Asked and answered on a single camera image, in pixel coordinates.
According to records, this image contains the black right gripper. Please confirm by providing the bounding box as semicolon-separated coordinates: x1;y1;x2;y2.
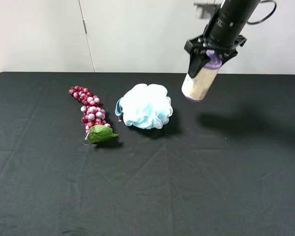
184;35;247;78

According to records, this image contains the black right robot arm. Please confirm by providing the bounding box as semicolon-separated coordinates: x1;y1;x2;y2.
184;0;259;78

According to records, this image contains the light blue bath loofah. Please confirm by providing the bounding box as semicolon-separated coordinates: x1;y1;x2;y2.
115;84;173;129

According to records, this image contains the red artificial grape bunch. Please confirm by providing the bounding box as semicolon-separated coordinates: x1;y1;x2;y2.
69;86;118;144

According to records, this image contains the black tablecloth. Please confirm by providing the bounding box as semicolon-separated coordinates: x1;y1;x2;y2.
0;72;295;236

